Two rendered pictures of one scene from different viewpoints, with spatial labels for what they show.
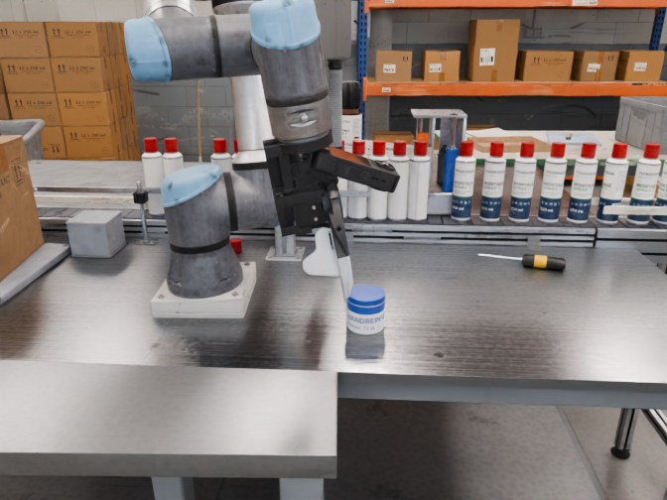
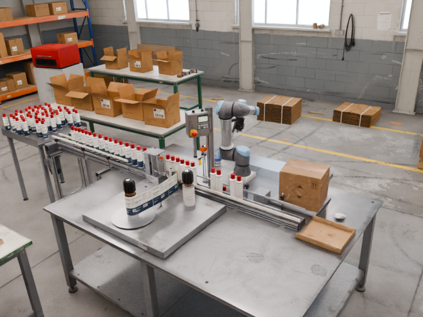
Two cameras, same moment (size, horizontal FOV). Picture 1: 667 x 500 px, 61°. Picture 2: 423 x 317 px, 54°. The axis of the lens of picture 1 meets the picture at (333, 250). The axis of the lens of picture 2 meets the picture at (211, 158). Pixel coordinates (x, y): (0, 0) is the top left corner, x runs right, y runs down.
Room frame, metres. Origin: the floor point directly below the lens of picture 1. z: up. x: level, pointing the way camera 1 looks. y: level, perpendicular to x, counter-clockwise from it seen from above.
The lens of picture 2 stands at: (3.75, 1.81, 2.46)
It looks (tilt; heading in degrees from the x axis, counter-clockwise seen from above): 25 degrees down; 214
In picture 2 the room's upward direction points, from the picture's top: 2 degrees counter-clockwise
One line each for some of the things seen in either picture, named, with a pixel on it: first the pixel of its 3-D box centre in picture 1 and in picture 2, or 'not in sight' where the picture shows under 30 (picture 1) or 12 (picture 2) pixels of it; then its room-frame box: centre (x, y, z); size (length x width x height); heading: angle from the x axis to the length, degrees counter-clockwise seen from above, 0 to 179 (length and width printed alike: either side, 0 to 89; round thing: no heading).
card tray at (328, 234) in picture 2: not in sight; (325, 233); (1.50, 1.15, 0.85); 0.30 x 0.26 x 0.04; 87
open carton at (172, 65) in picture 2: not in sight; (168, 63); (-1.87, -2.87, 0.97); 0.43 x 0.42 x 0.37; 176
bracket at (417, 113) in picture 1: (438, 113); (154, 151); (1.51, -0.28, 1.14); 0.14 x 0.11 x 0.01; 87
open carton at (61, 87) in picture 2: not in sight; (67, 90); (0.16, -3.06, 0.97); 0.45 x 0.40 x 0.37; 1
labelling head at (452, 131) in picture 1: (435, 162); (156, 165); (1.51, -0.28, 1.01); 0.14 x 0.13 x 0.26; 87
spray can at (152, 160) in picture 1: (154, 177); (239, 188); (1.46, 0.47, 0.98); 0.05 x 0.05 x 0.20
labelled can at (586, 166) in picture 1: (583, 183); (133, 155); (1.39, -0.63, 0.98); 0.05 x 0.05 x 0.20
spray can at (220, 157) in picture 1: (222, 178); (218, 182); (1.45, 0.29, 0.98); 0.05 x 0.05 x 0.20
